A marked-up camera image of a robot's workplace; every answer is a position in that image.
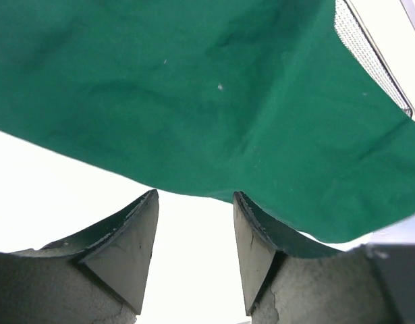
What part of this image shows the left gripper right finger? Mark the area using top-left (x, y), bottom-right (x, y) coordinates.
top-left (233, 192), bottom-right (415, 323)

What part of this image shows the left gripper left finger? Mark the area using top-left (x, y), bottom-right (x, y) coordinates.
top-left (0, 190), bottom-right (159, 323)

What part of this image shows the green surgical cloth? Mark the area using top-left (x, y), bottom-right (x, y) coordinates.
top-left (0, 1), bottom-right (415, 243)

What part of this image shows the metal mesh tray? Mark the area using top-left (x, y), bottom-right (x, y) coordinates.
top-left (334, 0), bottom-right (414, 118)

